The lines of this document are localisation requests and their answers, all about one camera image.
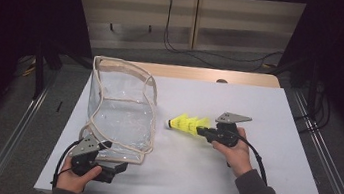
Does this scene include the person's right hand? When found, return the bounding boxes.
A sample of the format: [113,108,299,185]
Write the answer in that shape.
[207,123,260,181]

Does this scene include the hand-held gripper black cable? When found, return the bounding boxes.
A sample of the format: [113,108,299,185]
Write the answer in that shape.
[50,136,83,194]
[228,134,274,187]

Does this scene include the clear plastic bag beige trim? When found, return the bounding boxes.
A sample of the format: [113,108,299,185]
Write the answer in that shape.
[75,54,166,169]

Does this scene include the left hand-held gripper black cable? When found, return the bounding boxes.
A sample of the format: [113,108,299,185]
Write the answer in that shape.
[50,136,83,194]

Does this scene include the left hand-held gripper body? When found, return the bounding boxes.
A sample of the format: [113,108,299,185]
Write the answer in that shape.
[65,130,120,185]

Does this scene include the long black hanging cable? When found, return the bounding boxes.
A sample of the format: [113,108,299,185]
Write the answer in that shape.
[159,0,291,77]

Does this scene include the person's left hand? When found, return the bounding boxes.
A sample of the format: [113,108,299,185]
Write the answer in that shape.
[55,156,105,194]

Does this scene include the black floor cable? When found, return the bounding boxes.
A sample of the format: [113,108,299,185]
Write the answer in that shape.
[292,87,335,137]

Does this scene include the light wooden cabinet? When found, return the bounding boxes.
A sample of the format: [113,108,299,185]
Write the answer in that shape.
[64,0,308,76]

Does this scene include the right hand-held gripper black cable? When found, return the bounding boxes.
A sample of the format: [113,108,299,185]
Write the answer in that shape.
[228,134,274,187]

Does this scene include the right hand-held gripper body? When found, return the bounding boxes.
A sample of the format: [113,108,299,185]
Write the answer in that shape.
[205,109,254,151]

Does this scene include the black metal stand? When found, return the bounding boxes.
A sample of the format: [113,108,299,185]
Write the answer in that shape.
[27,37,97,107]
[273,52,324,112]

